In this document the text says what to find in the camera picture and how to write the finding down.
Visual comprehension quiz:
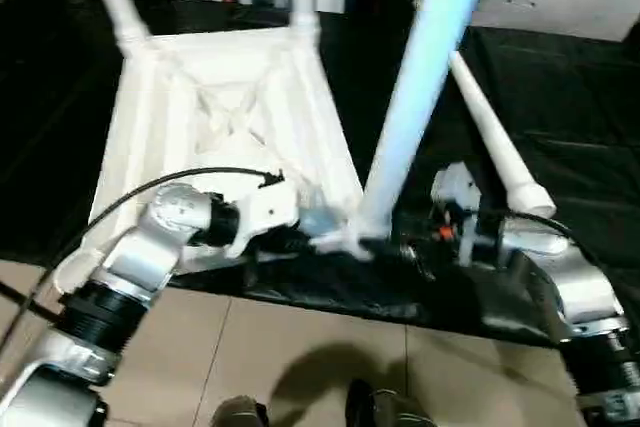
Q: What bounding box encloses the black metal stand pole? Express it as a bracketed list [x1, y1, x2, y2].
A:
[0, 280, 67, 319]

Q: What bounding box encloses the black mat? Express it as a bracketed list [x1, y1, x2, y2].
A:
[0, 0, 640, 349]

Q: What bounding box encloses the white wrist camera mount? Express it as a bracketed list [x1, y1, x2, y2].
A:
[429, 161, 485, 269]
[227, 179, 305, 260]

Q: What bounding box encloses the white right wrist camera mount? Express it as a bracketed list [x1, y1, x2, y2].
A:
[429, 161, 485, 269]

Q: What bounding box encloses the dark left robot leg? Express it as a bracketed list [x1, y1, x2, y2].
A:
[212, 395, 270, 427]

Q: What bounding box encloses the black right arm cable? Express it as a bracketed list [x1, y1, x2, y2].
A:
[503, 208, 607, 274]

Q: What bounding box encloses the white plastic table top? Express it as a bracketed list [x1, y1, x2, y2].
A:
[53, 29, 375, 294]

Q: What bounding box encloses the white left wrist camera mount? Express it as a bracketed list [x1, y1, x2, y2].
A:
[227, 179, 305, 260]

